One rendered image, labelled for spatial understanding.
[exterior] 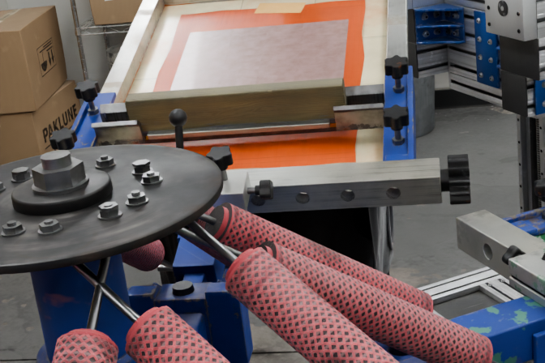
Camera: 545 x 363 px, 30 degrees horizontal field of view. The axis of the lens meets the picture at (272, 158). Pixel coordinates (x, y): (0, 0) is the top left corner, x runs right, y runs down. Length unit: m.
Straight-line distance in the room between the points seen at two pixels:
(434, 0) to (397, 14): 0.54
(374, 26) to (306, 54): 0.16
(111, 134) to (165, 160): 0.80
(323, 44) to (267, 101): 0.36
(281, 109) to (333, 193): 0.27
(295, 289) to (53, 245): 0.21
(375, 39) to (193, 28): 0.41
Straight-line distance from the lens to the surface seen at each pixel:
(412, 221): 4.15
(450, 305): 3.04
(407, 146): 1.64
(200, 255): 1.42
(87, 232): 0.87
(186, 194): 0.92
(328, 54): 2.02
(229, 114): 1.76
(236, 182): 1.48
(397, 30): 2.00
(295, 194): 1.53
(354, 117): 1.73
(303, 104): 1.73
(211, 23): 2.22
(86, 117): 1.88
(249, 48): 2.09
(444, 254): 3.85
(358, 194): 1.52
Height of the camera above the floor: 1.62
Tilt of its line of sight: 19 degrees down
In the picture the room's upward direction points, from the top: 7 degrees counter-clockwise
